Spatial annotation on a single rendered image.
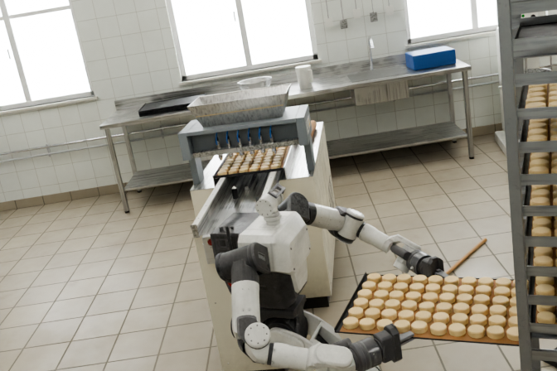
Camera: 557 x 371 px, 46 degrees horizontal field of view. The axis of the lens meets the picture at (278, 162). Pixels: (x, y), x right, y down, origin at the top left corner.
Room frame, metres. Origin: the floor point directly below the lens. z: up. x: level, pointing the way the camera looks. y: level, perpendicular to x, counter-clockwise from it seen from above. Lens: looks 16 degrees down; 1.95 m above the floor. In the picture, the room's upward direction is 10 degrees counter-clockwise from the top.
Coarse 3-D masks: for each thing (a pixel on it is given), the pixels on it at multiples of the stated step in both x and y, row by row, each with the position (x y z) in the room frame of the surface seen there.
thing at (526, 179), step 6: (522, 174) 1.62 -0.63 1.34; (528, 174) 1.61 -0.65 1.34; (534, 174) 1.60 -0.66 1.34; (540, 174) 1.60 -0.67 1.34; (546, 174) 1.59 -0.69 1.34; (552, 174) 1.58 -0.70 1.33; (522, 180) 1.62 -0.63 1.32; (528, 180) 1.61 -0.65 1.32; (534, 180) 1.60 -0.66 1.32; (540, 180) 1.60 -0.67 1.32; (546, 180) 1.59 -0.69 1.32; (552, 180) 1.58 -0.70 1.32
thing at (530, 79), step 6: (540, 72) 1.59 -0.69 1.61; (546, 72) 1.59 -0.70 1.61; (552, 72) 1.58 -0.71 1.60; (516, 78) 1.62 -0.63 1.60; (522, 78) 1.61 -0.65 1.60; (528, 78) 1.60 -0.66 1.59; (534, 78) 1.60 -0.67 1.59; (540, 78) 1.59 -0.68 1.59; (546, 78) 1.59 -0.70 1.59; (552, 78) 1.58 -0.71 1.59; (516, 84) 1.62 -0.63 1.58; (522, 84) 1.61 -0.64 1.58; (528, 84) 1.60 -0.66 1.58
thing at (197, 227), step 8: (232, 176) 3.67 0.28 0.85; (216, 184) 3.40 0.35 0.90; (224, 184) 3.45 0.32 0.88; (216, 192) 3.26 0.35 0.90; (224, 192) 3.41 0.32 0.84; (208, 200) 3.14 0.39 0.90; (216, 200) 3.23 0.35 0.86; (208, 208) 3.05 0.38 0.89; (200, 216) 2.93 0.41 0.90; (208, 216) 3.02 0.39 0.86; (192, 224) 2.81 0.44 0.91; (200, 224) 2.86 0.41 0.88; (192, 232) 2.82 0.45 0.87; (200, 232) 2.84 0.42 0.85
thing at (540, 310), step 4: (536, 308) 1.72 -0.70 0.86; (540, 308) 1.69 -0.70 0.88; (544, 308) 1.69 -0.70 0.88; (548, 308) 1.68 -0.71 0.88; (552, 308) 1.68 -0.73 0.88; (556, 308) 1.71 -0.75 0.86; (536, 312) 1.70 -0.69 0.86; (540, 312) 1.67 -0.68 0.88; (544, 312) 1.67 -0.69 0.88; (548, 312) 1.66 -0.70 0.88; (552, 312) 1.68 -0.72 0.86; (556, 312) 1.69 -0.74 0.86; (536, 316) 1.68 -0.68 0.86; (540, 316) 1.65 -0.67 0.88; (544, 316) 1.64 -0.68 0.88; (548, 316) 1.64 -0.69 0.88; (552, 316) 1.64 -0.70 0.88; (556, 316) 1.66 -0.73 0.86; (536, 320) 1.66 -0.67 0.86; (540, 320) 1.64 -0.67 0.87; (544, 320) 1.63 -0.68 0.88; (548, 320) 1.63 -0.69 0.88; (552, 320) 1.63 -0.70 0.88; (556, 320) 1.64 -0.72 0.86; (556, 324) 1.63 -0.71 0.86
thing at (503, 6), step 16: (496, 0) 1.60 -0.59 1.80; (512, 48) 1.60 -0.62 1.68; (512, 64) 1.59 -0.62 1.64; (512, 80) 1.59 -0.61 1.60; (512, 96) 1.59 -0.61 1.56; (512, 112) 1.59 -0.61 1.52; (512, 128) 1.59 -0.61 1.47; (512, 144) 1.60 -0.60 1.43; (512, 160) 1.60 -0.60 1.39; (512, 176) 1.60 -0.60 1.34; (512, 192) 1.60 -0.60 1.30; (512, 208) 1.60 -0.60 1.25; (512, 224) 1.60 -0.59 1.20; (512, 240) 1.60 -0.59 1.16; (528, 320) 1.59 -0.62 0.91; (528, 336) 1.59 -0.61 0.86; (528, 352) 1.59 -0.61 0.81; (528, 368) 1.59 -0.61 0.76
